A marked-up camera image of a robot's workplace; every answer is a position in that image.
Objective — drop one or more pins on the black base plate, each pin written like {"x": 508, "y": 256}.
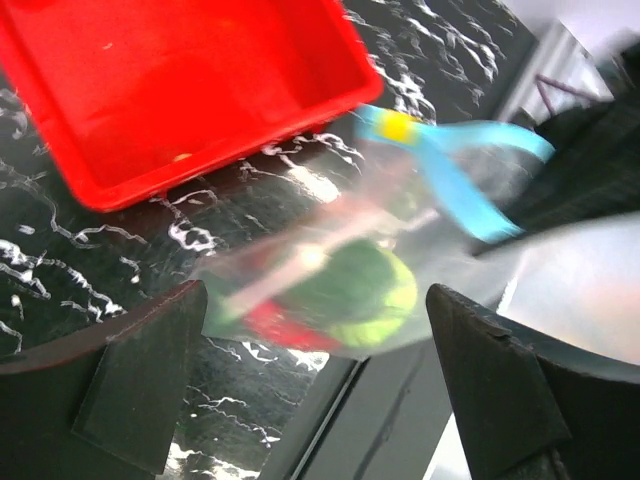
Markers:
{"x": 377, "y": 419}

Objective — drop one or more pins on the pale green cabbage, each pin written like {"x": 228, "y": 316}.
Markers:
{"x": 377, "y": 292}

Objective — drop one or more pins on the clear blue zip bag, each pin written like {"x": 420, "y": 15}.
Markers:
{"x": 426, "y": 192}

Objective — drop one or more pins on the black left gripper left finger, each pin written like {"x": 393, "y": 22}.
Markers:
{"x": 103, "y": 402}

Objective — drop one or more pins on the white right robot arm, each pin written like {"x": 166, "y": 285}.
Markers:
{"x": 594, "y": 172}

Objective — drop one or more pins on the red chili pepper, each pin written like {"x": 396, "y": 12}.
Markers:
{"x": 294, "y": 325}

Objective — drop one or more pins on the red plastic tray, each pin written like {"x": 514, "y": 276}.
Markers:
{"x": 136, "y": 97}

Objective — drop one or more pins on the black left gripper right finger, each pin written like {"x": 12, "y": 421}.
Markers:
{"x": 530, "y": 406}

